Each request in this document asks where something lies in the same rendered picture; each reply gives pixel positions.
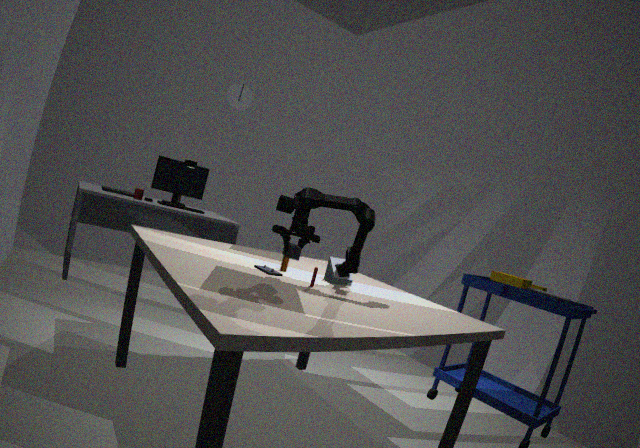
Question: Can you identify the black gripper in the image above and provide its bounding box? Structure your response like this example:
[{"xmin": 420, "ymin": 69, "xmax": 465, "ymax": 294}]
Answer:
[{"xmin": 272, "ymin": 215, "xmax": 320, "ymax": 254}]

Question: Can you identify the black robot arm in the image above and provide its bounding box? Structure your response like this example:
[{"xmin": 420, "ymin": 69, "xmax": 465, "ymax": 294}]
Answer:
[{"xmin": 276, "ymin": 187, "xmax": 375, "ymax": 277}]

